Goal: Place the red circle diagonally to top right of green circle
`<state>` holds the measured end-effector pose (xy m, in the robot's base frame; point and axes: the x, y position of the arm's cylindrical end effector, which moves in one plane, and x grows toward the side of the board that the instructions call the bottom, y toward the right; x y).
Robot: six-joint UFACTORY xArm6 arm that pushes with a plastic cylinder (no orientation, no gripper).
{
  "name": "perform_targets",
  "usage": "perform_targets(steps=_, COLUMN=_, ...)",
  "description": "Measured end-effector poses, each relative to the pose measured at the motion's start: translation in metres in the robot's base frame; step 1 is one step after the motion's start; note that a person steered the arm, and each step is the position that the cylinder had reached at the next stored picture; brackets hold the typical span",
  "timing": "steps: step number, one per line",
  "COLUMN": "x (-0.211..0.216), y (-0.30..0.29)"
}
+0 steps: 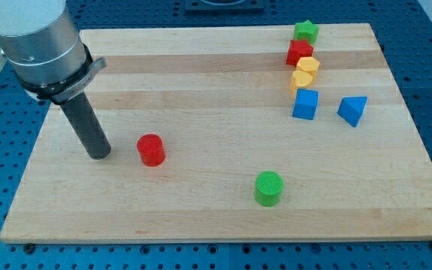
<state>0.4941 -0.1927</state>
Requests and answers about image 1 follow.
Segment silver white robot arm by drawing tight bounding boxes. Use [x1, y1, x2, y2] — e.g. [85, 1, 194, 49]
[0, 0, 107, 104]

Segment red cylinder block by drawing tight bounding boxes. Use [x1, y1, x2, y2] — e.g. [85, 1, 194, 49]
[136, 133, 166, 167]

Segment light wooden board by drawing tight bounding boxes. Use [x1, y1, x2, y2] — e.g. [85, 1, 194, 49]
[0, 23, 432, 244]

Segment green cylinder block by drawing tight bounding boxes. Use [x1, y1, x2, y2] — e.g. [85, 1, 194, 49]
[253, 171, 284, 207]

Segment blue cube block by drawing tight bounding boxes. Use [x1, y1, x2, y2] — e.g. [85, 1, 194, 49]
[292, 88, 319, 120]

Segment yellow heart block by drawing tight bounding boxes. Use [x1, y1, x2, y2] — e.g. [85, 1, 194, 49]
[289, 70, 314, 98]

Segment yellow hexagon block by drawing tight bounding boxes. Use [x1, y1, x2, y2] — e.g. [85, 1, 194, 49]
[296, 56, 320, 78]

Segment red star block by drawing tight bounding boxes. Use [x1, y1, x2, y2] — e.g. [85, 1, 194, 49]
[286, 39, 314, 66]

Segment blue triangle block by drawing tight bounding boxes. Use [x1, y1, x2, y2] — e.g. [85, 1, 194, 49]
[337, 96, 368, 128]

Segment green star block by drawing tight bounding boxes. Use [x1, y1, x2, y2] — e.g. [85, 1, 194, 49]
[293, 20, 320, 44]

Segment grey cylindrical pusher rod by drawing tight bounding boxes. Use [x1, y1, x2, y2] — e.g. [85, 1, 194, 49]
[60, 92, 111, 160]

